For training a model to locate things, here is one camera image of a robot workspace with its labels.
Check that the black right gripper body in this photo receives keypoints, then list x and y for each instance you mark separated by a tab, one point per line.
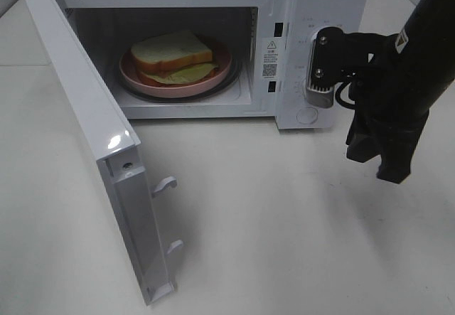
392	97

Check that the white warning label sticker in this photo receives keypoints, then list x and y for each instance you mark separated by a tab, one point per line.
270	58

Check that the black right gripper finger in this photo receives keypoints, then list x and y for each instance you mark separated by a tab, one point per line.
397	145
360	142

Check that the round door release button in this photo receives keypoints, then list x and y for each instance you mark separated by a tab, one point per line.
307	115

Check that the white microwave door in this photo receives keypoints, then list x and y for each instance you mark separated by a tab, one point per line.
115	147

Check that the pink round plate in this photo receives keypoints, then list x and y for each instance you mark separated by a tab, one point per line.
142	84

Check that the upper white power knob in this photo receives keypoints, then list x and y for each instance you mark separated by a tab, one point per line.
313	35

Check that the white microwave oven body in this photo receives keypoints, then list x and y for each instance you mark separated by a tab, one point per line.
107	28

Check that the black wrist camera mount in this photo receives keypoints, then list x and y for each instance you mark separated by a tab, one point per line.
339	57

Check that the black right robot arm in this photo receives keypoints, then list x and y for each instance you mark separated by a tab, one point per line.
428	31

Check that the sandwich with lettuce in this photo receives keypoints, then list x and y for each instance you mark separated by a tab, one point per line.
178	58

